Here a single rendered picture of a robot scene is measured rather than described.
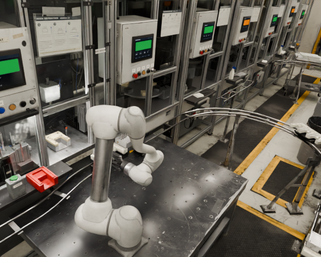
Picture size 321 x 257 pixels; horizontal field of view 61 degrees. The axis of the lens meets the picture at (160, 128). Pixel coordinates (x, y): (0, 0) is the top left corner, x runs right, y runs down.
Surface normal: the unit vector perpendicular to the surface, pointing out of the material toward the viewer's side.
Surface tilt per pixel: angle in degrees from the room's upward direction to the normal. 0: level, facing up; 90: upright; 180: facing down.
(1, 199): 0
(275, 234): 0
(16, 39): 90
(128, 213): 6
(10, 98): 90
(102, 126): 77
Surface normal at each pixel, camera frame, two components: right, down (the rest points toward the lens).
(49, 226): 0.09, -0.86
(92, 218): -0.14, 0.12
